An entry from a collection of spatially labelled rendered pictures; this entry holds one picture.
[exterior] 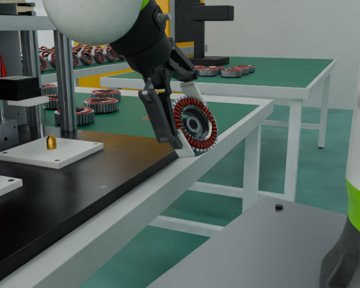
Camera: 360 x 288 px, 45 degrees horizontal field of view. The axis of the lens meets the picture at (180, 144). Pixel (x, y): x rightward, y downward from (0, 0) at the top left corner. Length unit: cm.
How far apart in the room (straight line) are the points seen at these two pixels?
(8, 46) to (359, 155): 99
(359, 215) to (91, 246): 38
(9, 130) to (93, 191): 35
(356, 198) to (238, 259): 12
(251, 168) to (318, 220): 123
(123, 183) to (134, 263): 130
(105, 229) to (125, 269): 135
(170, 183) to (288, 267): 45
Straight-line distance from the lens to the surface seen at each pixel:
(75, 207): 65
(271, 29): 587
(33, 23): 101
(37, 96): 94
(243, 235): 43
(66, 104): 109
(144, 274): 194
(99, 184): 73
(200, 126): 83
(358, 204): 32
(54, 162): 83
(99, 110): 141
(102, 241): 62
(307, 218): 48
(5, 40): 117
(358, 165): 31
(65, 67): 108
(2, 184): 74
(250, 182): 172
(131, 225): 69
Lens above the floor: 102
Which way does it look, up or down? 15 degrees down
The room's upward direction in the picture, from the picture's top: straight up
